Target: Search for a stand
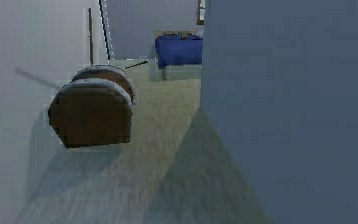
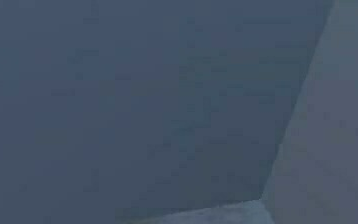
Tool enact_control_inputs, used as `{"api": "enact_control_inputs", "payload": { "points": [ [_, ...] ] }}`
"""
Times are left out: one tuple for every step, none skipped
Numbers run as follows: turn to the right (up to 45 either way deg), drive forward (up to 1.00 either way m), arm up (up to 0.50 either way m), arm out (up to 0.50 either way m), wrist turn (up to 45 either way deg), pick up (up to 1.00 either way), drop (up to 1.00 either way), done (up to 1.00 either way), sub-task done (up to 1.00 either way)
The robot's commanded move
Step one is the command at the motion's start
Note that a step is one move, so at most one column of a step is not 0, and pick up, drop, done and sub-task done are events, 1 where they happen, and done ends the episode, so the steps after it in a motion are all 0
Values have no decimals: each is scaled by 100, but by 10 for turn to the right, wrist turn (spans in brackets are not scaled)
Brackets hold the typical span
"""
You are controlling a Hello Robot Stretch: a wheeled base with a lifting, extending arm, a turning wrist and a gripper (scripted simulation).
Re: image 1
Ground brown rounded armchair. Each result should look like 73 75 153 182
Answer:
47 64 137 150

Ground brown framed window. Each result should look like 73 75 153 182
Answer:
196 0 207 26

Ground bed with blue cover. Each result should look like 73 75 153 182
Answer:
153 30 205 82

